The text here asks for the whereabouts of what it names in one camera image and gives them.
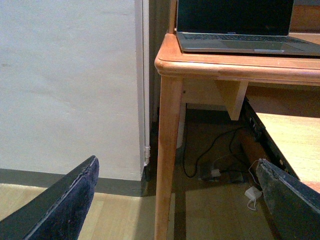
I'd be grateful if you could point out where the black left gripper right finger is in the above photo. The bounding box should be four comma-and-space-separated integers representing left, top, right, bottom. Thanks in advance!
256, 159, 320, 240

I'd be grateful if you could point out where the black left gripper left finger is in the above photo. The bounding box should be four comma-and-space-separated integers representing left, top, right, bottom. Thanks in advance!
0, 155, 100, 240

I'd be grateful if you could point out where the wooden desk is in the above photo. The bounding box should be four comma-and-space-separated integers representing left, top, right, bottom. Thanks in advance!
154, 0, 320, 240

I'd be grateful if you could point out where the white cable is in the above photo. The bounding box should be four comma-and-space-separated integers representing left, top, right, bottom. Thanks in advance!
248, 159, 260, 187

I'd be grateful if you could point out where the black power strip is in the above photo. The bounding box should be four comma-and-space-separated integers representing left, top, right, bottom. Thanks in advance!
197, 162, 249, 183

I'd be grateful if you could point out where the wooden pull-out keyboard tray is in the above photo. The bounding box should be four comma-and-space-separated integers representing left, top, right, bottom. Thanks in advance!
247, 94, 320, 192

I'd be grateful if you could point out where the white power adapter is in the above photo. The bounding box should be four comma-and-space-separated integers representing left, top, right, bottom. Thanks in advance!
244, 186, 263, 201

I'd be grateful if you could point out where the grey laptop computer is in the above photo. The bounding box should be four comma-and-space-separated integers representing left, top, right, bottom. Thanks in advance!
176, 0, 320, 57

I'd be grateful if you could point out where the black floor cable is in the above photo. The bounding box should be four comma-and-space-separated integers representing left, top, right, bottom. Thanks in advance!
182, 126, 248, 179

